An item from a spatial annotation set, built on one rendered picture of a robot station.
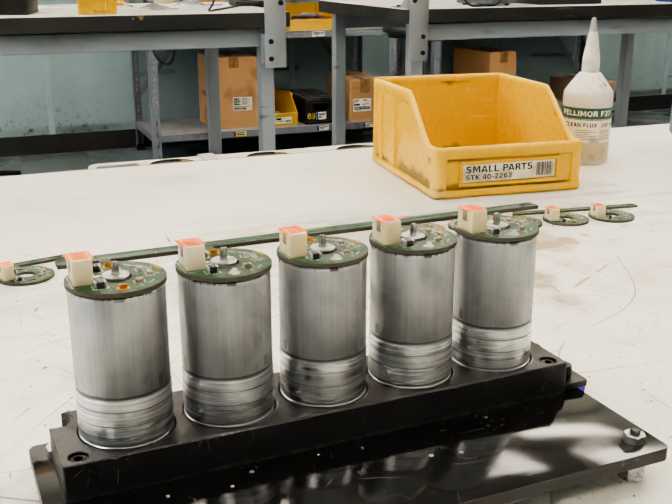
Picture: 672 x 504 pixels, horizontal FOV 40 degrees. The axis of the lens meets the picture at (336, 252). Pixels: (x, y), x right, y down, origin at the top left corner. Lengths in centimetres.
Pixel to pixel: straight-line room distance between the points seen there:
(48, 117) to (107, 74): 35
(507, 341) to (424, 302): 3
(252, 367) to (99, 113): 445
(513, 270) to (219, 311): 9
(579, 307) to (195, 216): 23
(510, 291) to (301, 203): 29
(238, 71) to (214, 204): 381
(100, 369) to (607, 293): 25
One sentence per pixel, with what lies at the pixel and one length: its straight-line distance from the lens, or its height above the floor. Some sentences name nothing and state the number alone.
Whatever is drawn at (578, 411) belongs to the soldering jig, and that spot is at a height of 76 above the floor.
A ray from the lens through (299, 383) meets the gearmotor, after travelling 25.
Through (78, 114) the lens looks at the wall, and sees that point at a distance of 466.
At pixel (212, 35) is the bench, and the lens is 262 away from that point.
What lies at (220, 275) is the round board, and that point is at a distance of 23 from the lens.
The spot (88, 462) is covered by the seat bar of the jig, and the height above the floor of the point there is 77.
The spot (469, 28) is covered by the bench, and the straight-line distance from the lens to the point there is 292.
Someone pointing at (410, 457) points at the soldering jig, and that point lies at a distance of 25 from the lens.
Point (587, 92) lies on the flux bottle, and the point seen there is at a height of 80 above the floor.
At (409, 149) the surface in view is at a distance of 60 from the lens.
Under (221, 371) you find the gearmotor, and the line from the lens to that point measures 24.
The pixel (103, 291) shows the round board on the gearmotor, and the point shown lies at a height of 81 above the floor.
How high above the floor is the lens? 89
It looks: 18 degrees down
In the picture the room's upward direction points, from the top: straight up
